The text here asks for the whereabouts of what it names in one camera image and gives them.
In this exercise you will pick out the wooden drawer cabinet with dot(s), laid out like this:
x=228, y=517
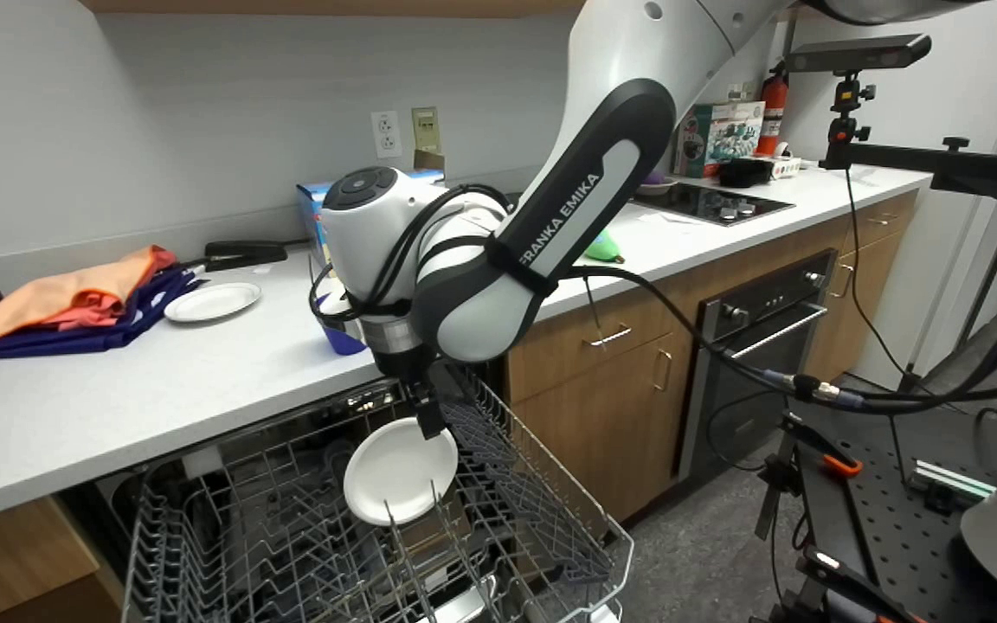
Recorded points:
x=612, y=417

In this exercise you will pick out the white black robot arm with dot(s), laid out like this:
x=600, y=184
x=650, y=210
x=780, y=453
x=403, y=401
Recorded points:
x=461, y=270

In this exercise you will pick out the black camera on stand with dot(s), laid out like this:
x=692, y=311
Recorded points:
x=949, y=169

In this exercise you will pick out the colourful cereal box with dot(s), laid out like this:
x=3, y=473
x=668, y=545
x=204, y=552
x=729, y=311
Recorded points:
x=315, y=191

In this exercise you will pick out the orange cloth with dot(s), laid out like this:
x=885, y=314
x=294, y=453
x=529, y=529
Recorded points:
x=80, y=299

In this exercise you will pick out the blue plastic cup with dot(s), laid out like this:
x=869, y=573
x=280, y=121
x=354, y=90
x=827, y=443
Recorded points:
x=340, y=328

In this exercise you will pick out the red fire extinguisher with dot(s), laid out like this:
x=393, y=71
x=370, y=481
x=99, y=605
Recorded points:
x=773, y=97

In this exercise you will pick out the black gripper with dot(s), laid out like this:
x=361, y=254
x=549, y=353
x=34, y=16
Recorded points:
x=414, y=376

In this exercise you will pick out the built-in black oven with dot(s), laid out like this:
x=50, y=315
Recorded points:
x=764, y=322

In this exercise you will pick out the metal wire dishwasher rack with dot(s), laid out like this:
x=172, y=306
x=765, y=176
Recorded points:
x=252, y=529

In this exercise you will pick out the black stapler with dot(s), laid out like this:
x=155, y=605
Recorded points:
x=244, y=254

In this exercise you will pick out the white round plate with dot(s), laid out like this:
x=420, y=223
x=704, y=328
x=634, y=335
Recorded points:
x=400, y=473

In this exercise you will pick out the green pear plush toy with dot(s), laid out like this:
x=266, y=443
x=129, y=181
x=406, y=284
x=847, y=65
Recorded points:
x=603, y=251

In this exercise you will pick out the white wall outlet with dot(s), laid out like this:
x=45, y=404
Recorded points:
x=386, y=132

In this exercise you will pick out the colourful game box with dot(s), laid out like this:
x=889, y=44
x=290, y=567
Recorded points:
x=717, y=132

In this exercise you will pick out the small white plate on counter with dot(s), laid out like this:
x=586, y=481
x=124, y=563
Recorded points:
x=212, y=303

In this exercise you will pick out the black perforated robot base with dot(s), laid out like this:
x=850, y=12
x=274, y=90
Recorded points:
x=902, y=521

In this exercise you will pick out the black induction cooktop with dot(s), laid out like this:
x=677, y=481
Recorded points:
x=706, y=203

